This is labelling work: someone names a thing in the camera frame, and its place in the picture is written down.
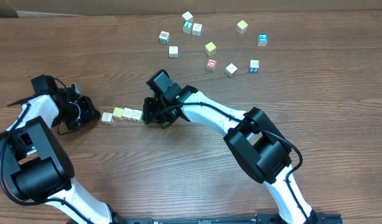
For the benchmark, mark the white block green side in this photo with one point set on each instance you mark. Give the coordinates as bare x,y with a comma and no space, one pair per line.
137,116

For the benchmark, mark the green sided picture block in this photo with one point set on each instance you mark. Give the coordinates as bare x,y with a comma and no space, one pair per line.
164,37

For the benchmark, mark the green letter wooden block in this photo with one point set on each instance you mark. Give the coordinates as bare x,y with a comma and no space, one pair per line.
187,27

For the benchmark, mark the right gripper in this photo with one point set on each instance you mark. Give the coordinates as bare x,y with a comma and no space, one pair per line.
149,115

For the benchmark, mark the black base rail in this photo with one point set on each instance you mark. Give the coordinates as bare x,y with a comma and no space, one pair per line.
258,219

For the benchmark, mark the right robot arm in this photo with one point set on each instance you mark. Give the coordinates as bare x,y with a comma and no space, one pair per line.
259,148

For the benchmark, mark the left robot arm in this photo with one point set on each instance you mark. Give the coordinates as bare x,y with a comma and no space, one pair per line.
34,167

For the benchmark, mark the white block blue side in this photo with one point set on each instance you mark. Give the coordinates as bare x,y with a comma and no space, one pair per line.
253,66

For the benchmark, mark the yellow block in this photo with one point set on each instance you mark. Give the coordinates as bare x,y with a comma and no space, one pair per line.
241,27
210,48

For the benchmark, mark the red letter wooden block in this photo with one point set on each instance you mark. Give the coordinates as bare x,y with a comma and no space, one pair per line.
211,65

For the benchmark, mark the white block teal side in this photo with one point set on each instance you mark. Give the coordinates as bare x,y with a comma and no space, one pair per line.
127,114

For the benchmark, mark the plain white wooden block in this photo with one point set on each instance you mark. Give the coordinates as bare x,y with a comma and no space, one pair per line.
173,51

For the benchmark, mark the white block beside green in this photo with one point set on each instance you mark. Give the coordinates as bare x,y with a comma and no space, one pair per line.
197,29

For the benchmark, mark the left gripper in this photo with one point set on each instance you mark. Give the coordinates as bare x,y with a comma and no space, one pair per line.
89,112

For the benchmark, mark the yellow block letter G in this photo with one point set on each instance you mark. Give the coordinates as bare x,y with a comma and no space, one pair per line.
118,113

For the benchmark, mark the white block red edge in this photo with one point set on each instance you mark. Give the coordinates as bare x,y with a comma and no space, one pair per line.
231,70

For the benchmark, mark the blue letter P block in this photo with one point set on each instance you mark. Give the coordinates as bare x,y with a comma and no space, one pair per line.
262,40

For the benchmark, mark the white block red side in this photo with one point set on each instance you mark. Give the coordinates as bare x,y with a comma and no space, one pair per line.
107,118

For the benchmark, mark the yellow top center block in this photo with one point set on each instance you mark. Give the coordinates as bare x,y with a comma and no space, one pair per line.
210,48

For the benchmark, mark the top white wooden block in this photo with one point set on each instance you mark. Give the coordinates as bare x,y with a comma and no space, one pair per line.
187,16

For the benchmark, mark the yellow top far block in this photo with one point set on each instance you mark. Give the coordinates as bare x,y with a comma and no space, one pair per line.
241,27

